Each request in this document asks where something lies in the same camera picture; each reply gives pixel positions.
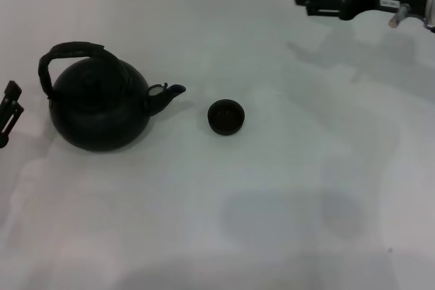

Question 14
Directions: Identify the black round teapot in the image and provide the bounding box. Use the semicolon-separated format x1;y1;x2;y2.
38;41;188;152

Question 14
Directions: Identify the small dark teacup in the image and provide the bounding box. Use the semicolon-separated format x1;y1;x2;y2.
207;98;246;137

